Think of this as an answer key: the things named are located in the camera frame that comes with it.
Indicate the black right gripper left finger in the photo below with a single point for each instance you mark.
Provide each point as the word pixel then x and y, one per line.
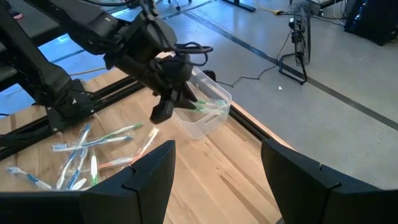
pixel 140 199

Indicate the black equipment case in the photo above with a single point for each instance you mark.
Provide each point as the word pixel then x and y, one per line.
pixel 370 21

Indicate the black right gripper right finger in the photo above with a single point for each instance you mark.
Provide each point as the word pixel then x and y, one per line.
pixel 311 202

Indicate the green toothbrush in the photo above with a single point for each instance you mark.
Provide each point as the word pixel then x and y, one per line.
pixel 214 102
pixel 94 171
pixel 205 110
pixel 133 127

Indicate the black floor fan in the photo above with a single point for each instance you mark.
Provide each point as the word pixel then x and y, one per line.
pixel 303 40

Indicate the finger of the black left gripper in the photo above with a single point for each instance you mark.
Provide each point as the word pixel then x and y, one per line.
pixel 162 112
pixel 185 98

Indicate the clear plastic bin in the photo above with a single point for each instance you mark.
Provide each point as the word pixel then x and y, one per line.
pixel 199 127

